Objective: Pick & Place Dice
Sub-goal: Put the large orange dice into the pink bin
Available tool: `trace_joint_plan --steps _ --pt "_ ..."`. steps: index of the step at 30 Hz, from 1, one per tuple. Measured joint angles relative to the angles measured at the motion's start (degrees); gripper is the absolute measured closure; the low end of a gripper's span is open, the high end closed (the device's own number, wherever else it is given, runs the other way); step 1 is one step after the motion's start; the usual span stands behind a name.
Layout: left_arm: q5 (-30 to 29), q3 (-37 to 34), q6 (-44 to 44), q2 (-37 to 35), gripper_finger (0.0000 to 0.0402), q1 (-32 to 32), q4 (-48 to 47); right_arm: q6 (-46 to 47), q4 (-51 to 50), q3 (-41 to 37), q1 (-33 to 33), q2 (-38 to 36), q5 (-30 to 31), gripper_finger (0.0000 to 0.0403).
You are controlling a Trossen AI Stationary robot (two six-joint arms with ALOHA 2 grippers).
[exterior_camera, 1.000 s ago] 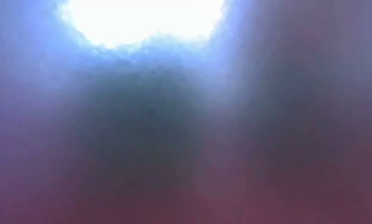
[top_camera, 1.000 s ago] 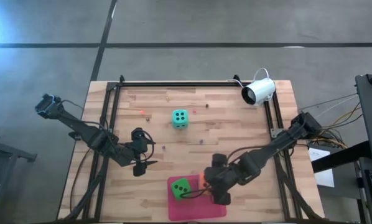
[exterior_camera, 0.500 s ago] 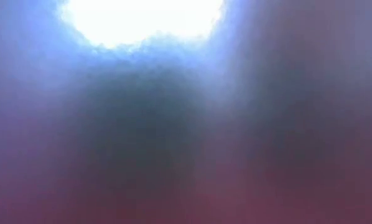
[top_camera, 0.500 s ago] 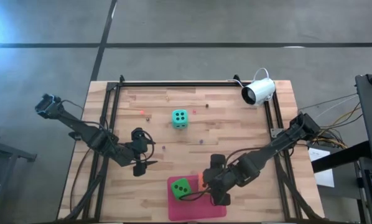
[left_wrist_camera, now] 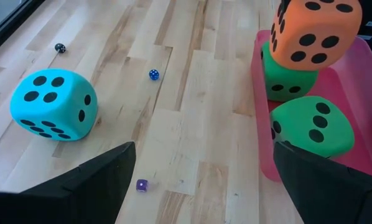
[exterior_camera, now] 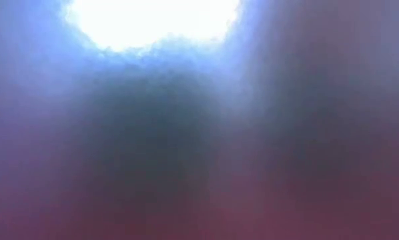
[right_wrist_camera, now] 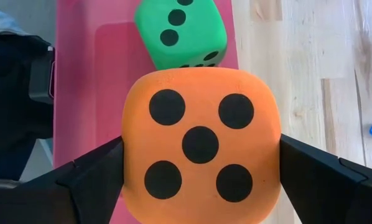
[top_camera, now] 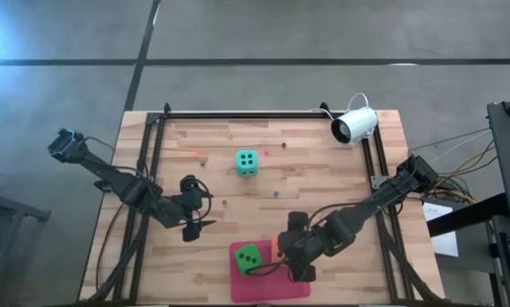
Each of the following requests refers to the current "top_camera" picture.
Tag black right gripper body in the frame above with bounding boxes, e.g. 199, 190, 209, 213
278, 211, 327, 283

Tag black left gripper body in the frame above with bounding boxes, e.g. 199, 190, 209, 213
171, 174, 203, 243

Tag large orange foam die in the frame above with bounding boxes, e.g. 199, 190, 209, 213
269, 236, 281, 264

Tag large green foam die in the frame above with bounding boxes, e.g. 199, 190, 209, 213
234, 243, 264, 275

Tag large teal foam die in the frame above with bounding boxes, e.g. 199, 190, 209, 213
235, 149, 259, 178

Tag pink translucent tray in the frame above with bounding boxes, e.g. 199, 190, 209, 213
229, 239, 311, 304

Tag white paper sheet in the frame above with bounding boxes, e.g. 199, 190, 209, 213
422, 202, 460, 258

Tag black cart beam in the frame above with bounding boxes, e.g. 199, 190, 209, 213
427, 192, 508, 238

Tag grey metal stand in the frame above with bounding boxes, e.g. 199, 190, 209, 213
0, 182, 52, 307

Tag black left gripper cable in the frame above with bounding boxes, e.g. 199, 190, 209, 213
193, 177, 214, 223

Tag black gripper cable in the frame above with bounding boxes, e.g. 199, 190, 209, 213
245, 258, 293, 277
193, 177, 214, 223

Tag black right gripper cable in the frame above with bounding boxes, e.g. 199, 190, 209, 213
245, 258, 293, 277

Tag black aluminium table frame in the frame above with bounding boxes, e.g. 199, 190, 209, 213
84, 101, 446, 306

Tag thin brown cable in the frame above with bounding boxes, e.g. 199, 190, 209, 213
95, 199, 127, 293

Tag white cylindrical camera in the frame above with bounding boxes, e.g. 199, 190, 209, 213
330, 106, 379, 144

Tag white camera cable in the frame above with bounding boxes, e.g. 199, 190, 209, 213
310, 92, 371, 121

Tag yellow cable bundle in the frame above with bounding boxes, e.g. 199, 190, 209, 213
420, 174, 478, 205

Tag thin grey cable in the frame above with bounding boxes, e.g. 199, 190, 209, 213
408, 127, 493, 153

